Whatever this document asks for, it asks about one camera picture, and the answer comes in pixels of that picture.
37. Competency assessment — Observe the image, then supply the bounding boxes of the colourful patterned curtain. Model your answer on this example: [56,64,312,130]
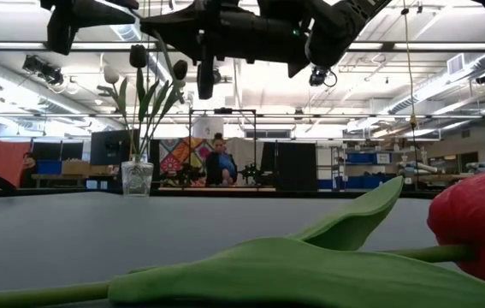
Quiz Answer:
[158,136,213,187]

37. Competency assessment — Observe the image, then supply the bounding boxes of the white ceiling vent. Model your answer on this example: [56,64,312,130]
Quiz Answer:
[446,53,466,77]

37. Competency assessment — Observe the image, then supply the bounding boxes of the black partition panel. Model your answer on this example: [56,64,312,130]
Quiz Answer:
[261,141,318,193]

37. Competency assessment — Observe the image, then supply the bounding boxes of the person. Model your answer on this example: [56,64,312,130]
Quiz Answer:
[19,151,40,189]
[205,132,239,187]

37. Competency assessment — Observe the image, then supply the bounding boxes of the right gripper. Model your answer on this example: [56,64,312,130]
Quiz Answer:
[140,0,263,100]

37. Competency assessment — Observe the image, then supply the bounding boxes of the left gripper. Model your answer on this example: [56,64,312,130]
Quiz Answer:
[39,0,140,56]

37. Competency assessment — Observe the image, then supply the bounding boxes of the clear glass vase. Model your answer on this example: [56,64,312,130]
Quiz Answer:
[121,160,155,198]

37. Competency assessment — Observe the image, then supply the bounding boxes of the black metal test frame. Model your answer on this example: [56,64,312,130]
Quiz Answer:
[187,109,258,189]

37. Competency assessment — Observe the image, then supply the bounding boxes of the white artificial tulip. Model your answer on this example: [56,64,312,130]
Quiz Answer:
[96,64,139,163]

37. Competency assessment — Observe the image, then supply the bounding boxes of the orange curtain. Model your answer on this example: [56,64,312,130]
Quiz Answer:
[0,139,33,189]

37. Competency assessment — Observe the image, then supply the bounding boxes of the black display screen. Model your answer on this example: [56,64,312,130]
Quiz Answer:
[90,129,140,167]

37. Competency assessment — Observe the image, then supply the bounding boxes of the black ceiling device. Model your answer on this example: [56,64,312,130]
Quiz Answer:
[21,54,66,86]

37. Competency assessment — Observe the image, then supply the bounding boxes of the green flower stem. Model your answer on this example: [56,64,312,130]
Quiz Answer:
[139,59,189,163]

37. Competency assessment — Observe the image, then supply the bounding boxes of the blue storage bin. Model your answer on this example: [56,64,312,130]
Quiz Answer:
[346,152,376,165]

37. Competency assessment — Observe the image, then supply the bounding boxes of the black artificial tulip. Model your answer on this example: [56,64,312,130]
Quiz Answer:
[129,44,149,163]

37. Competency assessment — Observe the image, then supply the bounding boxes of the red artificial tulip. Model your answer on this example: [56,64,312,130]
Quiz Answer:
[0,164,485,308]

